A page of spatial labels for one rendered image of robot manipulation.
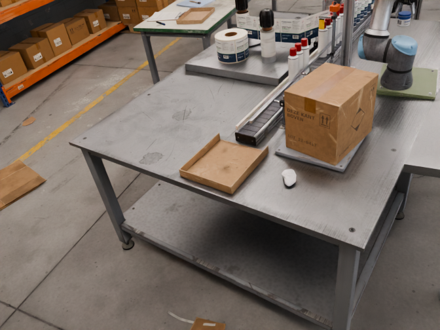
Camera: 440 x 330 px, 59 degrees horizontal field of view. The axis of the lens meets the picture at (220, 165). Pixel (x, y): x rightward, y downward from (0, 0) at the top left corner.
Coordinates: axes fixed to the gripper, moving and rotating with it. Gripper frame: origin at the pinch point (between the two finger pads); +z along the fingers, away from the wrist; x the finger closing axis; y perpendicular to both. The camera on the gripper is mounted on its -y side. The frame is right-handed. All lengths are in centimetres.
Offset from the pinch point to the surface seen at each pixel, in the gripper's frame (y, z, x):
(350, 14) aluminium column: 42, -15, -24
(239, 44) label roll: 50, 1, -86
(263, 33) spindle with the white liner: 49, -6, -70
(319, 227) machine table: 164, 17, -10
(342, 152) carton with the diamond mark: 127, 11, -10
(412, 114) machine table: 82, 17, 13
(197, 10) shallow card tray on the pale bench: -67, 19, -178
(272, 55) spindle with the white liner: 47, 8, -66
